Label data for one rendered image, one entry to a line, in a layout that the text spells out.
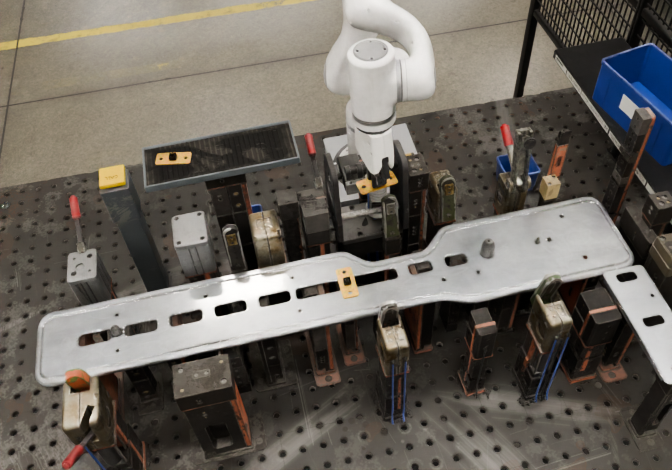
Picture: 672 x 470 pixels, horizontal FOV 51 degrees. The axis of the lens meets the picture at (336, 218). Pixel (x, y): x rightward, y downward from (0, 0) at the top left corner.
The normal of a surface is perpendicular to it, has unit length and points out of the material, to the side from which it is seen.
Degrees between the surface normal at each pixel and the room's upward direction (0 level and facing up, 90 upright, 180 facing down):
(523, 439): 0
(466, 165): 0
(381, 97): 91
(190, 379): 0
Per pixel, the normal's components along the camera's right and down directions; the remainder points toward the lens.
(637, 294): -0.05, -0.65
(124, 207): 0.22, 0.74
